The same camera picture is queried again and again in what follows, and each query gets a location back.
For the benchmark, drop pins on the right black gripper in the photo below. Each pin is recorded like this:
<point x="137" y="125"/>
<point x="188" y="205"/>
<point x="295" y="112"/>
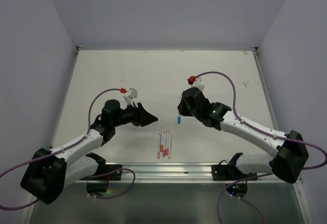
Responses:
<point x="182" y="109"/>

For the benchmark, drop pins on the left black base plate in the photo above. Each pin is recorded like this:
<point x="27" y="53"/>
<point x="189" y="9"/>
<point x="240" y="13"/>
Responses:
<point x="106" y="173"/>

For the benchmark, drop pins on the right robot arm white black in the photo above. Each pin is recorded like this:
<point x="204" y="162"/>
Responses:
<point x="284" y="154"/>

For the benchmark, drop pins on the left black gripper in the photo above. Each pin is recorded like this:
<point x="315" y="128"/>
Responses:
<point x="141" y="117"/>

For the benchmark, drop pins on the aluminium mounting rail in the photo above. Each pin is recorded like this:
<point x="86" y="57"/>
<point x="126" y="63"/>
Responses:
<point x="152" y="173"/>

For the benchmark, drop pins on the pink cap pen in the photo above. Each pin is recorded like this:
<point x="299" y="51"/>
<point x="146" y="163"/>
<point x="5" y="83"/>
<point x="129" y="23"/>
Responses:
<point x="165" y="143"/>

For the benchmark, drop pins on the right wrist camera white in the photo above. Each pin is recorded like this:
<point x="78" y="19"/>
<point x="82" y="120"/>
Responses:
<point x="198" y="83"/>

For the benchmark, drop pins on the orange band pen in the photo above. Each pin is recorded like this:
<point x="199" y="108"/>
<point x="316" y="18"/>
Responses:
<point x="161" y="145"/>

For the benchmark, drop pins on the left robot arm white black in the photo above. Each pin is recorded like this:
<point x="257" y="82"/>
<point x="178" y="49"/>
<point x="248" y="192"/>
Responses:
<point x="51" y="171"/>

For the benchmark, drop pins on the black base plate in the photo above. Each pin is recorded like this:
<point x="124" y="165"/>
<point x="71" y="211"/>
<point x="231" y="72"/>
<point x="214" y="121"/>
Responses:
<point x="106" y="173"/>
<point x="229" y="172"/>

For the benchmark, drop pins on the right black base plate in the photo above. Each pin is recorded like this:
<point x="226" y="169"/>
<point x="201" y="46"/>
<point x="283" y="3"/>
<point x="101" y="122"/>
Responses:
<point x="229" y="172"/>

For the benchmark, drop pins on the peach cap pen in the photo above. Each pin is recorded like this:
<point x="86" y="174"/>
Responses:
<point x="158" y="145"/>

